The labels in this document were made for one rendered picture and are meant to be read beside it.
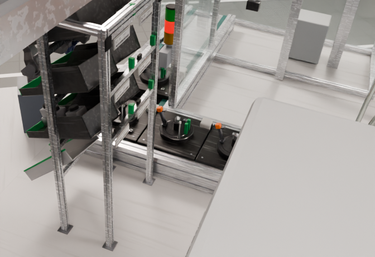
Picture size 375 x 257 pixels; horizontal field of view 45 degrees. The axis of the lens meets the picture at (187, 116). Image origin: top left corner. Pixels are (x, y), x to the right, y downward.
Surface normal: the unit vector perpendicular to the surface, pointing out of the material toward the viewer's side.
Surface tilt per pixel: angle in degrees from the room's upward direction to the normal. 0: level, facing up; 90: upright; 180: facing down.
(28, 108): 90
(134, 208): 0
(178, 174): 90
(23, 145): 0
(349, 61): 0
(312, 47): 90
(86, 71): 65
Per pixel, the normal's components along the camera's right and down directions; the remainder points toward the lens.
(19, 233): 0.08, -0.79
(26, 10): 0.94, 0.26
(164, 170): -0.33, 0.55
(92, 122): 0.82, -0.01
